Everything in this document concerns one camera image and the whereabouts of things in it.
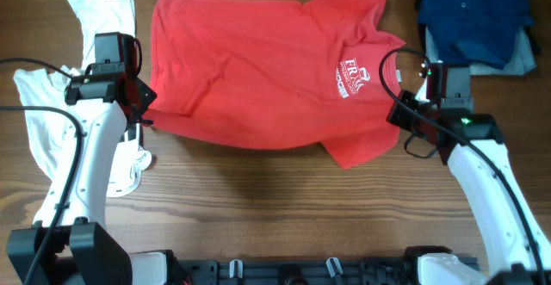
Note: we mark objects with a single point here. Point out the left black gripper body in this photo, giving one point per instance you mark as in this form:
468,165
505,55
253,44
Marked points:
149,96

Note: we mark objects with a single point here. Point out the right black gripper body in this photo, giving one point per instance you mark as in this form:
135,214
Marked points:
402,116

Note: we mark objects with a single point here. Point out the red t-shirt white print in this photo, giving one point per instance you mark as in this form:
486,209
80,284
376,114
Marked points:
276,74

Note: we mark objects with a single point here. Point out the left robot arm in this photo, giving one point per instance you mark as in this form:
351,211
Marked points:
67,242

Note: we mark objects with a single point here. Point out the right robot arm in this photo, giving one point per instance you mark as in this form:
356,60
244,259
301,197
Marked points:
473,149

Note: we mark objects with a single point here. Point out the white t-shirt black logo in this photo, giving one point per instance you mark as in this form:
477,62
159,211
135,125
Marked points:
39,88

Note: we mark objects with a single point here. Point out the folded light grey garment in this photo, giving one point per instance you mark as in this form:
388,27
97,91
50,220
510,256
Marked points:
523,59

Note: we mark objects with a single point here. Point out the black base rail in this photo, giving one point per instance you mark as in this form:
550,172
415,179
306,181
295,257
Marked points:
332,271

